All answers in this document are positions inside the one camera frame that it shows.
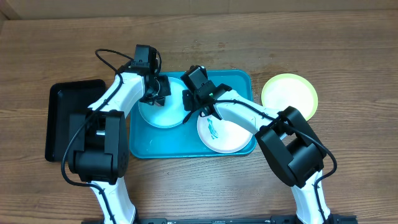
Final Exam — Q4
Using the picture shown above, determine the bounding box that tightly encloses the light blue plate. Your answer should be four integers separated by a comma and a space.
138, 77, 188, 128

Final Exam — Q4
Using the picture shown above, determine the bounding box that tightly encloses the white plate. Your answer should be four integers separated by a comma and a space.
197, 115, 252, 154

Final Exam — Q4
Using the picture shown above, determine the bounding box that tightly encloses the yellow-green plate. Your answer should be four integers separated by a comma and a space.
261, 73, 318, 121

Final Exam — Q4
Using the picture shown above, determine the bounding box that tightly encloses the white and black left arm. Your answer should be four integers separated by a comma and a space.
61, 60, 171, 223

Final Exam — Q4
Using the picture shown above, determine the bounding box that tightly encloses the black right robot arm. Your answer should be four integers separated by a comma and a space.
183, 81, 331, 223

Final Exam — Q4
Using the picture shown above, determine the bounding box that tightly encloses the teal plastic serving tray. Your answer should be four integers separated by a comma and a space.
129, 69, 257, 159

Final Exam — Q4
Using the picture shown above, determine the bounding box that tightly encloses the black plastic tray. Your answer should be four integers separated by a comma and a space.
45, 79, 106, 162

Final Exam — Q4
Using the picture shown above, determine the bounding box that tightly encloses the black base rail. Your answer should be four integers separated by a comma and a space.
81, 214, 358, 224

